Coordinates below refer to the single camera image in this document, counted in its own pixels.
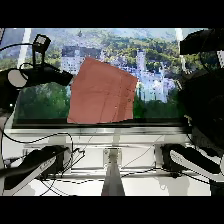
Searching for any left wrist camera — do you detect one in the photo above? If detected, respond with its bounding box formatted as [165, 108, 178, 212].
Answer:
[31, 33, 52, 69]

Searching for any red garment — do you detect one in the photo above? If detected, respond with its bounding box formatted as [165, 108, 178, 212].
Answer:
[67, 56, 139, 125]

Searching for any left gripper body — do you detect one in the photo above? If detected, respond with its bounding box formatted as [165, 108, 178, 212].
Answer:
[40, 64, 75, 88]

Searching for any silver frame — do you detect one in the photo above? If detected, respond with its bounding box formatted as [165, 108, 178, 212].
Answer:
[0, 125, 224, 197]

